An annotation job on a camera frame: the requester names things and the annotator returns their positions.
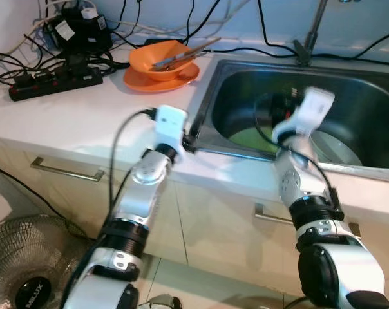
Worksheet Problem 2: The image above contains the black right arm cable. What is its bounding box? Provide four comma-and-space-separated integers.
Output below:
254, 93, 343, 217

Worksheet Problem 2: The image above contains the thick black wall cable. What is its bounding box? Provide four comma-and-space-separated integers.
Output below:
256, 0, 302, 61

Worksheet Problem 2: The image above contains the orange plastic plate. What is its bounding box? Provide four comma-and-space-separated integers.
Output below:
122, 61, 201, 93

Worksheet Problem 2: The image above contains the slanting black wall cable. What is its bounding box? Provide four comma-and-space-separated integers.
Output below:
180, 0, 220, 42

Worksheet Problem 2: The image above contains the beige kitchen base cabinet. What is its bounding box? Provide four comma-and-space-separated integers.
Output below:
0, 138, 389, 304

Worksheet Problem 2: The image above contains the white ceramic bowl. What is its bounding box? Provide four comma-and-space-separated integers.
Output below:
309, 126, 365, 167

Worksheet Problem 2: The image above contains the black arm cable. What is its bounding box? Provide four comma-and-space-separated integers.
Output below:
254, 93, 343, 217
108, 109, 158, 214

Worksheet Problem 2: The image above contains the grey floor fan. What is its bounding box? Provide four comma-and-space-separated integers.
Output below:
0, 214, 93, 309

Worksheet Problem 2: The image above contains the black charger box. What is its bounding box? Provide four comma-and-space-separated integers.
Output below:
43, 5, 113, 56

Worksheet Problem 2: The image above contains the long metal drawer handle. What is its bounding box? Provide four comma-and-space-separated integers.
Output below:
253, 202, 362, 238

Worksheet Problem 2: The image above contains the short metal drawer handle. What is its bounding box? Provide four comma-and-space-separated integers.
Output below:
30, 156, 106, 183

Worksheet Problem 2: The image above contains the light green plastic dish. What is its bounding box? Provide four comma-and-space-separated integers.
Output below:
228, 126, 281, 155

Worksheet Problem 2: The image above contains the brown wooden chopstick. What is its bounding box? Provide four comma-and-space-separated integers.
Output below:
151, 37, 223, 69
157, 50, 205, 71

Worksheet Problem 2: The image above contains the silver sink faucet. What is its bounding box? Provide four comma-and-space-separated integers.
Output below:
292, 0, 330, 68

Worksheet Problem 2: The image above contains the stainless steel sink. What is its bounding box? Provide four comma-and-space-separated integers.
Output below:
193, 59, 389, 185

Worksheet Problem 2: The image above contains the black power strip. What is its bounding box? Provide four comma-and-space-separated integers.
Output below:
8, 66, 104, 102

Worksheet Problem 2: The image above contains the orange plastic bowl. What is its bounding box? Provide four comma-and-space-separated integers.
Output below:
129, 40, 191, 82

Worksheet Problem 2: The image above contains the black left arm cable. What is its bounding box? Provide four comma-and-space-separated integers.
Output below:
108, 109, 158, 214

